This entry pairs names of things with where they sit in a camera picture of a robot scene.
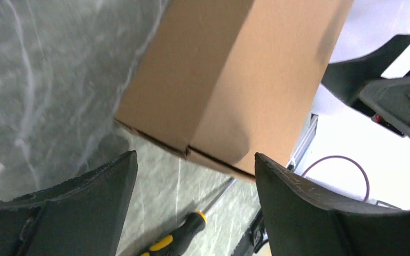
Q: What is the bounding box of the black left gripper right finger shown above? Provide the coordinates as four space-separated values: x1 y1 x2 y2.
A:
255 153 410 255

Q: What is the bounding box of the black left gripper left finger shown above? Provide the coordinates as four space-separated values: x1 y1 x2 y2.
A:
0 151 138 255

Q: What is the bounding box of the aluminium table edge rail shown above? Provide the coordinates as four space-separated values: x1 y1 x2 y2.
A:
287 113 319 171

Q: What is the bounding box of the brown cardboard express box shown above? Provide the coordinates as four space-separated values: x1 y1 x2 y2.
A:
115 1 353 182

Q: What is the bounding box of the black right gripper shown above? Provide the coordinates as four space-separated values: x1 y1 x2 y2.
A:
321 34 410 138

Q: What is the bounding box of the yellow black handled screwdriver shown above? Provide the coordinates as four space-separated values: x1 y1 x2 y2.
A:
138 211 207 256

